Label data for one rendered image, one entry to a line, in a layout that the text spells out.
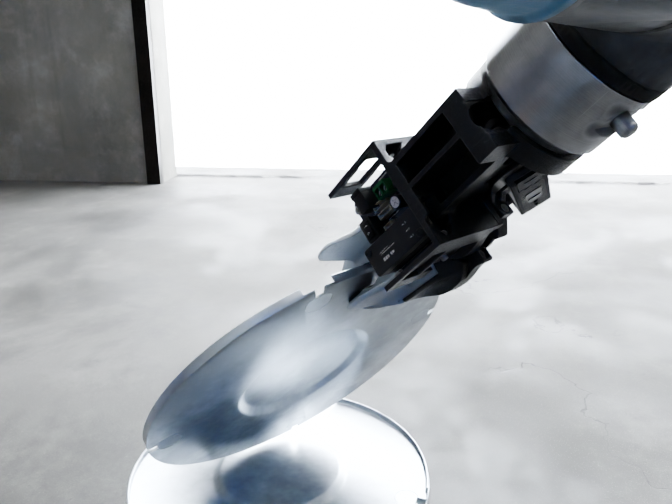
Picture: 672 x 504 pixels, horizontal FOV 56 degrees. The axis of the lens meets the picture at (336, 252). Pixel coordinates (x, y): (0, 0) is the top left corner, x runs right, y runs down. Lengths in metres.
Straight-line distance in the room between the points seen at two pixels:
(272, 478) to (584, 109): 0.46
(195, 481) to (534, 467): 0.78
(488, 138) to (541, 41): 0.05
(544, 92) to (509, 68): 0.02
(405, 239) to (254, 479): 0.36
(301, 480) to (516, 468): 0.71
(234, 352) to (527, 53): 0.28
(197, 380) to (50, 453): 0.94
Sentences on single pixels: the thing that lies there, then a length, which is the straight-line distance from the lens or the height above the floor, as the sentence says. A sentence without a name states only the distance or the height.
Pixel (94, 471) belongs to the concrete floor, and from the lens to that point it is 1.32.
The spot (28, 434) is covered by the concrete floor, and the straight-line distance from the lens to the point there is 1.47.
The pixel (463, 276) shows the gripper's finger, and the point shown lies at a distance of 0.41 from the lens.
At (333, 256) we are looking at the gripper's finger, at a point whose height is 0.60.
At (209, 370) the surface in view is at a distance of 0.46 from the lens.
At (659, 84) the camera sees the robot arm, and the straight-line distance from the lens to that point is 0.32.
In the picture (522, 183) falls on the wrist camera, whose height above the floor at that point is 0.66.
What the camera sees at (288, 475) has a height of 0.35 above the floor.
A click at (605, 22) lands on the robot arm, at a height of 0.75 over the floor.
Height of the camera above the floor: 0.74
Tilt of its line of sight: 17 degrees down
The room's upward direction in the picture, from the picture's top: straight up
